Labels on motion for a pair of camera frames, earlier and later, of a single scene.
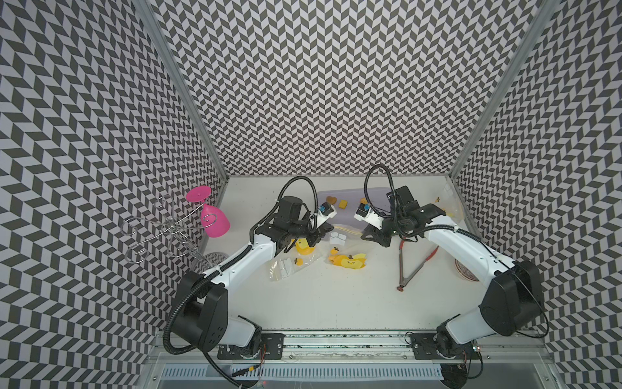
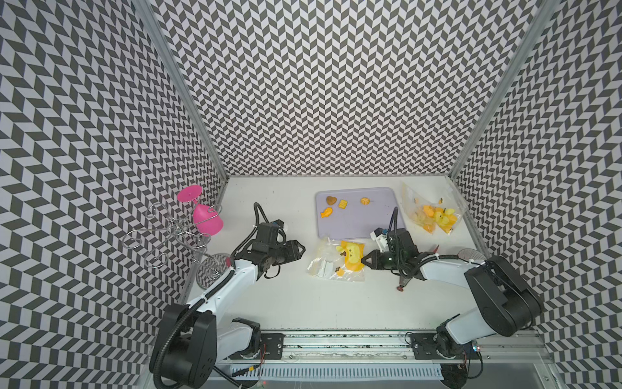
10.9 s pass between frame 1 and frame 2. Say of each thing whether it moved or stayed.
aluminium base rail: stayed
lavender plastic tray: stayed
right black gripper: moved
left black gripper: moved
